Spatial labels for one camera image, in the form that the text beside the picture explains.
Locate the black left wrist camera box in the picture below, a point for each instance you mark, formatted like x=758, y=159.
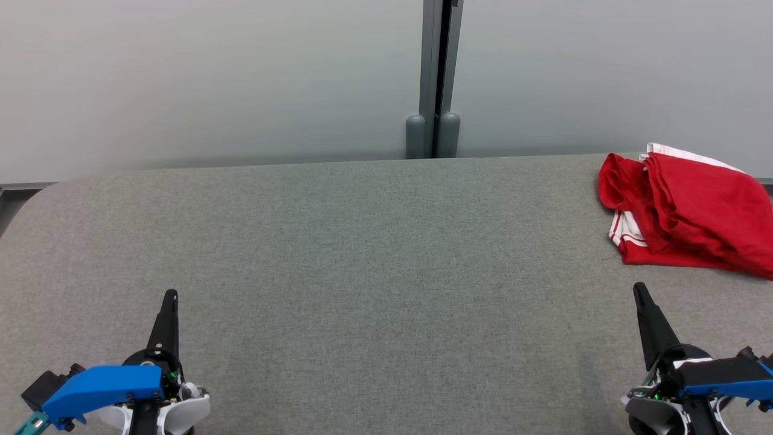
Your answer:
x=45, y=383

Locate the grey metal wall post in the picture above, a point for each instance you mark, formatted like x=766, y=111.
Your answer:
x=439, y=54

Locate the grey cylindrical post bumper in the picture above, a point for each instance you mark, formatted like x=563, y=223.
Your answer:
x=449, y=136
x=415, y=138

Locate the red shorts white side stripe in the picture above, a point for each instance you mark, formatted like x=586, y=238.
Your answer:
x=706, y=199

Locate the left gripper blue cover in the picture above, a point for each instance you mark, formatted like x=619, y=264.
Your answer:
x=109, y=386

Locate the red jersey shirt white sleeves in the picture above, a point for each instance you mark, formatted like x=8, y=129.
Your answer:
x=619, y=184

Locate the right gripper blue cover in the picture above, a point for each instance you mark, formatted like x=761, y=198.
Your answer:
x=712, y=380

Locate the grey metal floor rail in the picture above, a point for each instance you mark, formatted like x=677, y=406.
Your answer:
x=27, y=186

